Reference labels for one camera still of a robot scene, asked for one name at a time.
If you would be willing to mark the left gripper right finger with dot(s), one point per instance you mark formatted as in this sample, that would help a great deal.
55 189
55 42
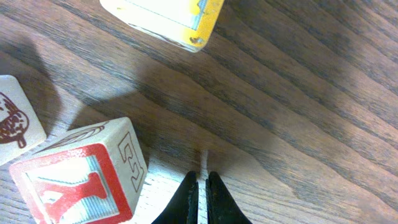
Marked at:
221 207

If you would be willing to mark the green N block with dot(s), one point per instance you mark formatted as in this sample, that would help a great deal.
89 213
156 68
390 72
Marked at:
21 129

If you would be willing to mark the red I block left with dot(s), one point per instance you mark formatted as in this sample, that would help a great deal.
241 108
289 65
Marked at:
92 174

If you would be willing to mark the yellow block middle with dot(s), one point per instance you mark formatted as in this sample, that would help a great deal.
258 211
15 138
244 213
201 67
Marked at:
187 24

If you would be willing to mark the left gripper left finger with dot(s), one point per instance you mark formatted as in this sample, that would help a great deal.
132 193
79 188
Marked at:
183 206

